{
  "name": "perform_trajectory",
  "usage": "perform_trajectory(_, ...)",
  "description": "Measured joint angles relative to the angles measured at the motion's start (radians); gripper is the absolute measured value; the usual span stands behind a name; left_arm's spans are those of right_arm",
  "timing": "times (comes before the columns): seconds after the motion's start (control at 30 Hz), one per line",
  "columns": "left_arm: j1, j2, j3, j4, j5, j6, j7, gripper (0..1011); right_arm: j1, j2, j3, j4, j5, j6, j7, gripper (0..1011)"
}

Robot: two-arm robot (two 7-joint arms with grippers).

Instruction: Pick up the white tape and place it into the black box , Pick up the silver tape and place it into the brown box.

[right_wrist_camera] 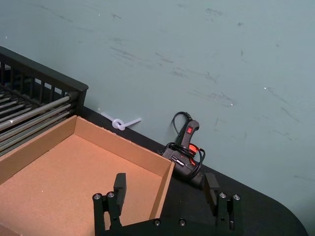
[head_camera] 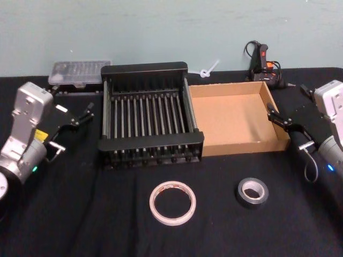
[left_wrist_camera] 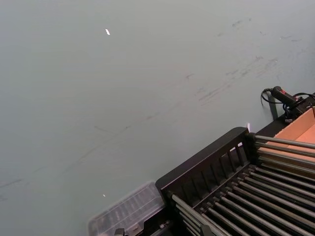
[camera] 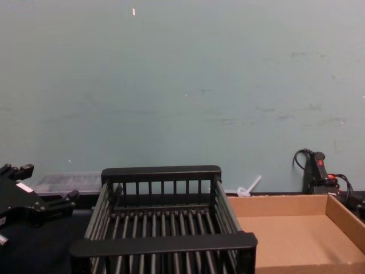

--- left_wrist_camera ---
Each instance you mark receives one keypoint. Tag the black rack with steel bars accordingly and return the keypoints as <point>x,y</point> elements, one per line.
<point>197,177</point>

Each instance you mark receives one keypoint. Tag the shallow brown cardboard tray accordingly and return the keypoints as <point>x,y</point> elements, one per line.
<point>303,125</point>

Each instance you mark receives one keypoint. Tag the clear plastic case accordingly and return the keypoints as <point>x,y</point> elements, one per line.
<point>123,214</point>

